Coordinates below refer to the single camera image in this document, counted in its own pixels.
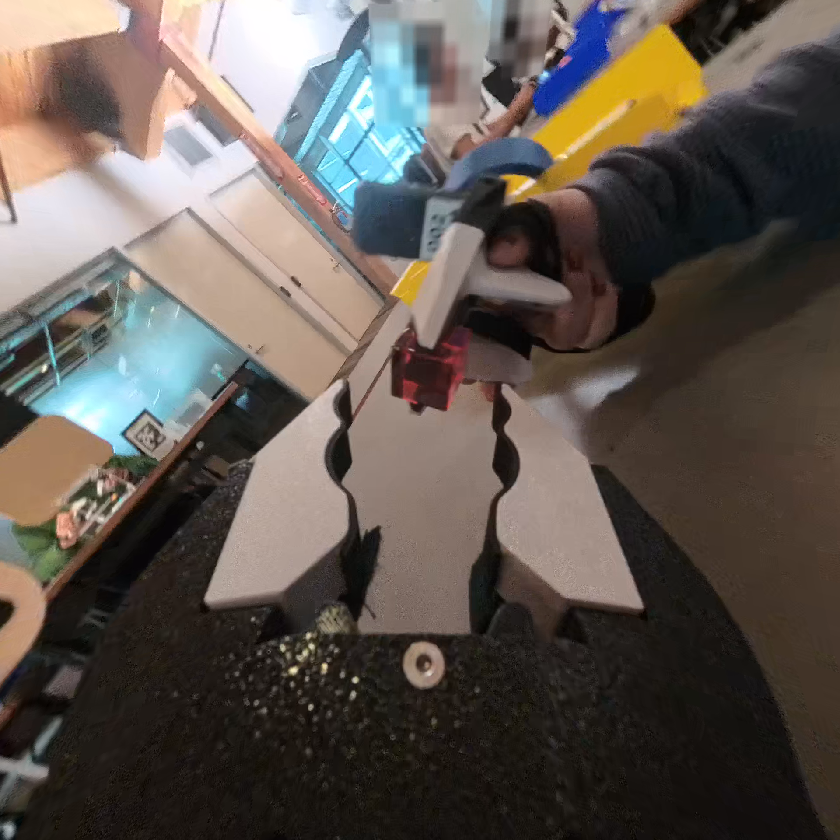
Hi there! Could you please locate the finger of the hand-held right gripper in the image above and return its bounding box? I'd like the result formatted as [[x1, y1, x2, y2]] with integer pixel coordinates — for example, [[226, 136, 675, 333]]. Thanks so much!
[[410, 223, 488, 350], [462, 341, 535, 386]]

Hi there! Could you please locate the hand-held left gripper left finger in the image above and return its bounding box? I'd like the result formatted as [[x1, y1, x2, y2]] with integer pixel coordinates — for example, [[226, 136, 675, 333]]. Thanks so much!
[[203, 378, 382, 632]]

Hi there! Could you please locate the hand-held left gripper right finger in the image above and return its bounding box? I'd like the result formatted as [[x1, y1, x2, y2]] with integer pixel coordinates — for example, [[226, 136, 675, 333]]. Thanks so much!
[[469, 384, 647, 639]]

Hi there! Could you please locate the red translucent cube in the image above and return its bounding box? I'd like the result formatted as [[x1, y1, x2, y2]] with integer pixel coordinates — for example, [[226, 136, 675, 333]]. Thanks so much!
[[390, 327, 473, 413]]

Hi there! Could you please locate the blue tape roll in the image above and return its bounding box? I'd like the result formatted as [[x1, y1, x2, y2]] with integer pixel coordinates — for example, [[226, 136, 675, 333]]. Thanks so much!
[[447, 138, 555, 199]]

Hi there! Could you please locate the yellow plastic bin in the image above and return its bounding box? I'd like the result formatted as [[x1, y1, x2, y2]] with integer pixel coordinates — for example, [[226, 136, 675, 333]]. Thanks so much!
[[389, 24, 707, 309]]

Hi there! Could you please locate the person's right forearm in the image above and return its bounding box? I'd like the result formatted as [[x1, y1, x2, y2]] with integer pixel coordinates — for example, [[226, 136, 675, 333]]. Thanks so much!
[[570, 34, 840, 343]]

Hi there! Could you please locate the person's right hand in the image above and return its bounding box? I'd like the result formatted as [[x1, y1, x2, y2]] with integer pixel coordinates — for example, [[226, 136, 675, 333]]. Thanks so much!
[[487, 189, 622, 353]]

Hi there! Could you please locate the large window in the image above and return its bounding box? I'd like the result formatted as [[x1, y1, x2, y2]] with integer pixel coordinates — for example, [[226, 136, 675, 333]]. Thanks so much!
[[276, 49, 431, 204]]

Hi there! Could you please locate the white door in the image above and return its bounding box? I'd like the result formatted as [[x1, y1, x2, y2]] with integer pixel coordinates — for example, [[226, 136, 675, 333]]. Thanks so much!
[[209, 164, 388, 342], [123, 206, 355, 401]]

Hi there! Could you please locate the wooden work table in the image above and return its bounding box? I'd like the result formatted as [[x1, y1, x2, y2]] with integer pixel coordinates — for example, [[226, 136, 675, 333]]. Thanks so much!
[[42, 382, 240, 601]]

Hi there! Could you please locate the clear plastic container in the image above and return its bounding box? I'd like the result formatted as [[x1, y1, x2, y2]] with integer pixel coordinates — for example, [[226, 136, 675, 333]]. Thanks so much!
[[174, 387, 211, 427]]

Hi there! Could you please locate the black white tag sign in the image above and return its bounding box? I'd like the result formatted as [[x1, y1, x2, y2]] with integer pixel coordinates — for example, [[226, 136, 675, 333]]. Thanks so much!
[[121, 409, 175, 455]]

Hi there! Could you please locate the beige rounded panel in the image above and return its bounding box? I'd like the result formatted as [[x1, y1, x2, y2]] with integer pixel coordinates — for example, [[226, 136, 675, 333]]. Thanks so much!
[[0, 415, 115, 527]]

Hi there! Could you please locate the blue plastic bin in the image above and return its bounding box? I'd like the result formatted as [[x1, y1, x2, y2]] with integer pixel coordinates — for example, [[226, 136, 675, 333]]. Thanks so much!
[[532, 0, 632, 117]]

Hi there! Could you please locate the wooden post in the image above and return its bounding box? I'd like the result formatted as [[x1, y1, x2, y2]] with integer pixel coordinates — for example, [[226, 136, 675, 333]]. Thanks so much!
[[157, 26, 395, 296]]

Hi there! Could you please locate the wall vent grille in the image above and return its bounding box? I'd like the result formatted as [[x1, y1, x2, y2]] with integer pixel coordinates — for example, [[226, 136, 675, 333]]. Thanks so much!
[[163, 123, 214, 169]]

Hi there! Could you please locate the curved plywood frame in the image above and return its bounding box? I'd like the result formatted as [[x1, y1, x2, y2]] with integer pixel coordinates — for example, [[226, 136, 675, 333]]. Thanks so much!
[[0, 563, 48, 685]]

